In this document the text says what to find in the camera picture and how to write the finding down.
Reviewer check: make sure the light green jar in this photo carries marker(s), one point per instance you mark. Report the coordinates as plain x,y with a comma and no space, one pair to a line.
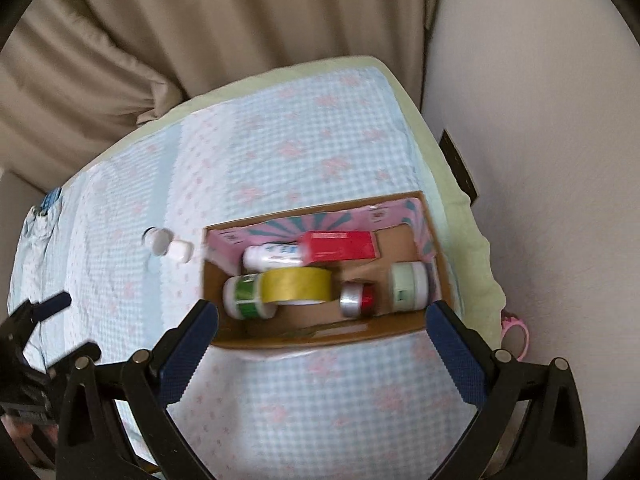
409,287

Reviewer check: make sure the small red jar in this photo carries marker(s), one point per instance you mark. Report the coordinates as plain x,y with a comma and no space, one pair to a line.
357,300

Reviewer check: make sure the white bottle with green print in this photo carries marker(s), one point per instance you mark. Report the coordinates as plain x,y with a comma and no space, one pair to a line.
270,255

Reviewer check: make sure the yellow tape roll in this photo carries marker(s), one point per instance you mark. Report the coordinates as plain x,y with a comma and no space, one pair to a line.
297,285

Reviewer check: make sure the red rectangular box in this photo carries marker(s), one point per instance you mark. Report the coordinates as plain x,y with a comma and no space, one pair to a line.
340,246

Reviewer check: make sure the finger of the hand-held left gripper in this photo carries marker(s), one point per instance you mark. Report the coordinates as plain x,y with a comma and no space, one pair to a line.
77,357
47,307

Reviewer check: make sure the beige curtain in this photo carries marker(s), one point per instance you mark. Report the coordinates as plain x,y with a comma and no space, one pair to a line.
75,60
275,10

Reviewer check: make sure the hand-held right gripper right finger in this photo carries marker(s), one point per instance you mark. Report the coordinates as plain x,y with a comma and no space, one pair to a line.
457,355

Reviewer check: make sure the small white jar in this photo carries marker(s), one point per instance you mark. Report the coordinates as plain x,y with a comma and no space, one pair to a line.
157,241

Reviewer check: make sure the cardboard box with pink lining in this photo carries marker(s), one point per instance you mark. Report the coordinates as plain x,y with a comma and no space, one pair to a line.
310,316

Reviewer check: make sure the blue white checked pack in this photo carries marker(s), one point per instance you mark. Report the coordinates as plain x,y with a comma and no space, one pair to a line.
51,201

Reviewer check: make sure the white jar with green label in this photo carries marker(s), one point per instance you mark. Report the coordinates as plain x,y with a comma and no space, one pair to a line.
242,296

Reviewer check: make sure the crumpled light blue quilt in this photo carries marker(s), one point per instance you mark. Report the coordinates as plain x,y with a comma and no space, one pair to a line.
36,235

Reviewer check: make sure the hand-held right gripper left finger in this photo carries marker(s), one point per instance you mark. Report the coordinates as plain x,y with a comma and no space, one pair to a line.
187,355

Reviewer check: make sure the pale green bed sheet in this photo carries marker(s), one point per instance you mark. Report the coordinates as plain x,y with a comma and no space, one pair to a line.
435,160

